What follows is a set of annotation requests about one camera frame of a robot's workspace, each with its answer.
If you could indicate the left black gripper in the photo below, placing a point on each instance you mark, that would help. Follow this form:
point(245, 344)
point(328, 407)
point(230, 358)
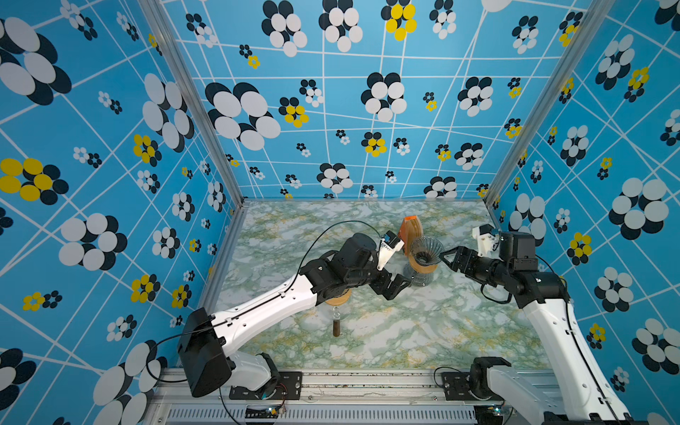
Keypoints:
point(382, 284)

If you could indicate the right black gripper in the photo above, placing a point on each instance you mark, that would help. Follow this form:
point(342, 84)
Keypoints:
point(460, 257)

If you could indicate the grey glass pitcher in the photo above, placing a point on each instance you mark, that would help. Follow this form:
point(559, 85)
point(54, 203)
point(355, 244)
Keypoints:
point(417, 279)

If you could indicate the grey glass dripper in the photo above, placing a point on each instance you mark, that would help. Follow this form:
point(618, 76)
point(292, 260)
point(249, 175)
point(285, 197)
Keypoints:
point(425, 251)

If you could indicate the orange coffee filter pack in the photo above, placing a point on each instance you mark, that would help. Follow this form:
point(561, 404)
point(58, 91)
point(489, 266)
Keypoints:
point(410, 230)

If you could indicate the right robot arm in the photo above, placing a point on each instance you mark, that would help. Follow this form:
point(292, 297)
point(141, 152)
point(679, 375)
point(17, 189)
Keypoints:
point(509, 261)

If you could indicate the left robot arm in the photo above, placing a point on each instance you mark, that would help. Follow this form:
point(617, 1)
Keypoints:
point(209, 348)

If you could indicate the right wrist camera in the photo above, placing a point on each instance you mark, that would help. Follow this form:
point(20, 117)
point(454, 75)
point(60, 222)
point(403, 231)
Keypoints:
point(487, 239)

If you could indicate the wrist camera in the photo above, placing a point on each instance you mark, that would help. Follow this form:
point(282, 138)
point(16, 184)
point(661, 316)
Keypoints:
point(487, 239)
point(389, 245)

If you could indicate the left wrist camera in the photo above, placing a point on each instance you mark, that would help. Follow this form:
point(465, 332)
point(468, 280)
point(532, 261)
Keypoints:
point(389, 245)

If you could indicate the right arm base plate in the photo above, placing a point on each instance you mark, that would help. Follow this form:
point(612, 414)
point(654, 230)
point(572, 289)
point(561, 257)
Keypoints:
point(455, 386)

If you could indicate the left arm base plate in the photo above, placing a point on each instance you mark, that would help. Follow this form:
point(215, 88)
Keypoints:
point(286, 385)

